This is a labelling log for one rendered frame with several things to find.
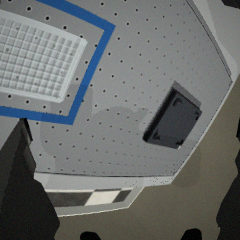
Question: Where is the blue tape rectangle outline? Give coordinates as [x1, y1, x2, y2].
[0, 0, 116, 125]

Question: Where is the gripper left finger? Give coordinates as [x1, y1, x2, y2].
[0, 118, 60, 240]

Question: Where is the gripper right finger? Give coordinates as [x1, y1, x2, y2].
[216, 149, 240, 240]

